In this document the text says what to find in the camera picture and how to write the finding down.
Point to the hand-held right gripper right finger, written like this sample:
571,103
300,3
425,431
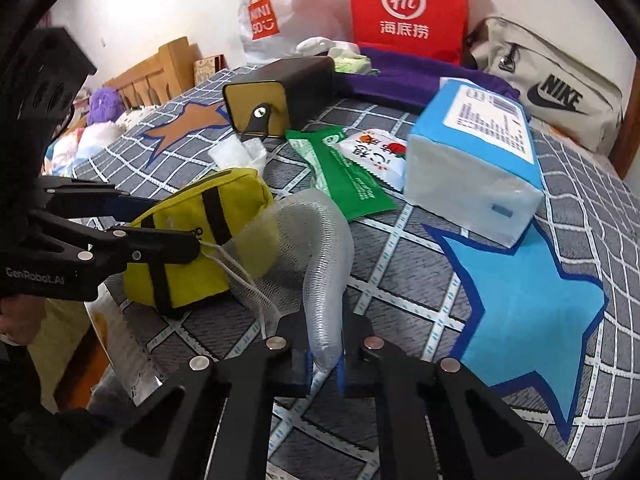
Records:
341,375

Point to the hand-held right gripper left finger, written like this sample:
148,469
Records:
307,370

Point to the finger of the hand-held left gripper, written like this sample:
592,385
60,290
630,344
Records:
100,200
150,247

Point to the yellow mini duffel bag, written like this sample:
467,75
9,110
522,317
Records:
220,210

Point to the white mesh bag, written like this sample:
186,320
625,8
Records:
325,260

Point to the green snack packet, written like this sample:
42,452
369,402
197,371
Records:
350,180

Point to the white tomato print packet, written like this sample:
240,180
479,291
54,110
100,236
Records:
375,160

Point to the person's left hand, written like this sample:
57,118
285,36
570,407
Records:
20,320

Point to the white spotted pillow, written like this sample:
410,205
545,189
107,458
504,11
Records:
100,135

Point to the pale yellow bedding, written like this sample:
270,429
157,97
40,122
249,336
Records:
55,340

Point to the purple plush toy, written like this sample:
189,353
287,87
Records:
105,105

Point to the white foam wrap piece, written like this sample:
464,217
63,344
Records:
235,155

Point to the wooden headboard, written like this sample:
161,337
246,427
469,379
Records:
175,60

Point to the patterned small box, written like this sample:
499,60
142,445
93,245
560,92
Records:
207,67

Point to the dark gift box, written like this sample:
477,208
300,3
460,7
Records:
300,90

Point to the blue tissue pack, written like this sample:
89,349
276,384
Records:
475,160

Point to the white plastic shopping bag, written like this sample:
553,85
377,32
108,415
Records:
295,10

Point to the purple towel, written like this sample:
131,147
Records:
400,80

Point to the red paper bag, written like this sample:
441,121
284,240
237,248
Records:
400,45

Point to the grey waist bag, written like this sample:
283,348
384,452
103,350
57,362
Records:
520,55

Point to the brown door frame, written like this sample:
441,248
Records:
630,135

